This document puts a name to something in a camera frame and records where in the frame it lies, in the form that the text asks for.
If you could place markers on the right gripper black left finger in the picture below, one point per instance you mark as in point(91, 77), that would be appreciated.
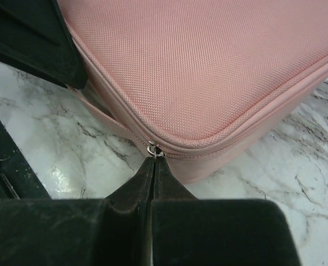
point(110, 231)

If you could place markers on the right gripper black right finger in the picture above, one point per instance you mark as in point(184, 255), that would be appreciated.
point(191, 231)

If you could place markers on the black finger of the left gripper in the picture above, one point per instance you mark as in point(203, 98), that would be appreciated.
point(35, 39)

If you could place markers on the pink medicine kit case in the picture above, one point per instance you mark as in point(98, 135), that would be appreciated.
point(202, 80)

